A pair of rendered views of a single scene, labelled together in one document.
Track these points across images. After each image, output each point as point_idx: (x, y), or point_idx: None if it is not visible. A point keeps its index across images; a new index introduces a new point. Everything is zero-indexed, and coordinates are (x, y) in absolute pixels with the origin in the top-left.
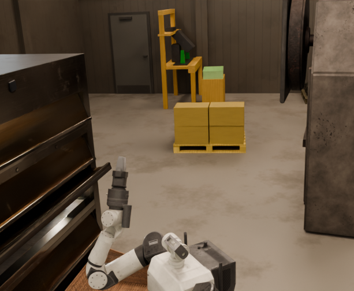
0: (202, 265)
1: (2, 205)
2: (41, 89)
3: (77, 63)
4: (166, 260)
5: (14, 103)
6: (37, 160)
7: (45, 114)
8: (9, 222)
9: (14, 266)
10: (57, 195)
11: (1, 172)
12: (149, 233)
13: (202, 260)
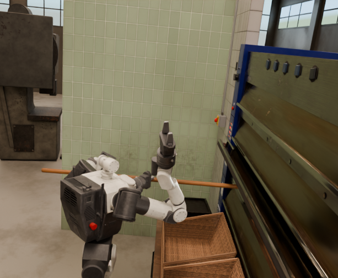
0: (87, 177)
1: (275, 175)
2: (337, 99)
3: None
4: (115, 180)
5: (309, 94)
6: (304, 178)
7: None
8: (263, 184)
9: None
10: (298, 248)
11: (282, 147)
12: (137, 189)
13: (87, 180)
